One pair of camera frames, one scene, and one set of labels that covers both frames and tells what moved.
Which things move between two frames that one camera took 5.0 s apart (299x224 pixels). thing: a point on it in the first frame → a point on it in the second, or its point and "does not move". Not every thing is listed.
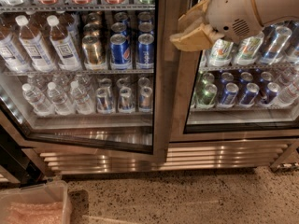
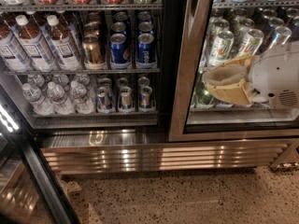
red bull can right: [145, 99] does not move
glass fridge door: [245, 91] does not move
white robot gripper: [230, 13] → [276, 77]
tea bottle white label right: [64, 44] does not move
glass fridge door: [85, 69] → [31, 191]
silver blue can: [276, 45] does not move
